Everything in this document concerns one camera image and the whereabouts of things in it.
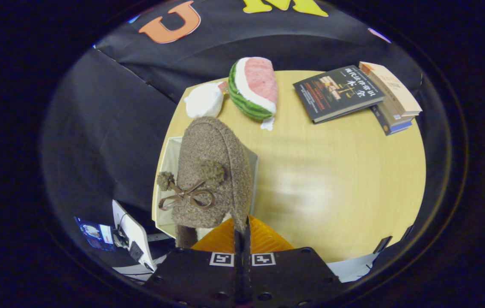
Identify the watermelon slice plush toy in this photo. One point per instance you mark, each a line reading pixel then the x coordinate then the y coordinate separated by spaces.
pixel 253 85

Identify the dark cover book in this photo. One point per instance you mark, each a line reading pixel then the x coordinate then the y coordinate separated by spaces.
pixel 336 92

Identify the blue printed card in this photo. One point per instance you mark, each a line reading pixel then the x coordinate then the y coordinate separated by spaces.
pixel 95 233

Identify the blue book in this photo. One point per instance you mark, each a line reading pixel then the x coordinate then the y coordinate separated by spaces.
pixel 390 128

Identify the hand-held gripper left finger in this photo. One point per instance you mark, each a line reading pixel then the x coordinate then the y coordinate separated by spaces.
pixel 195 278

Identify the white fabric storage box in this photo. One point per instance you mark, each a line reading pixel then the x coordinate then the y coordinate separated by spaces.
pixel 164 162

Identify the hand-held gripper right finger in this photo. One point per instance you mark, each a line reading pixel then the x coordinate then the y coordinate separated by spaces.
pixel 289 278

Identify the grey book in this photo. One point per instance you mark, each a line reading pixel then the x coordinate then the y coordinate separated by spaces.
pixel 394 116

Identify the white plush toy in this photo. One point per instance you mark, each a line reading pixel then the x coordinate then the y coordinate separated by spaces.
pixel 203 102

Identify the brown fuzzy shoe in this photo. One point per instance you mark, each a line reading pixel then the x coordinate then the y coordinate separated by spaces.
pixel 212 145

